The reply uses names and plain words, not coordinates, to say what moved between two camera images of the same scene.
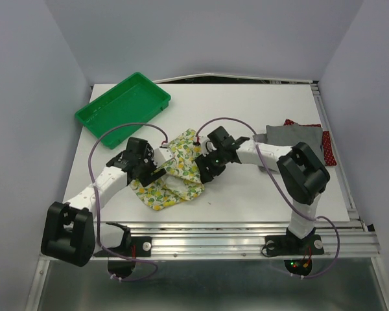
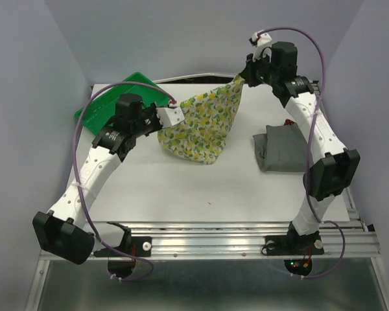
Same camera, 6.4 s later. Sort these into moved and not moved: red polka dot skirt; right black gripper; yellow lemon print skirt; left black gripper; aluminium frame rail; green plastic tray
Moved: yellow lemon print skirt; left black gripper; red polka dot skirt; right black gripper
Not moved: green plastic tray; aluminium frame rail
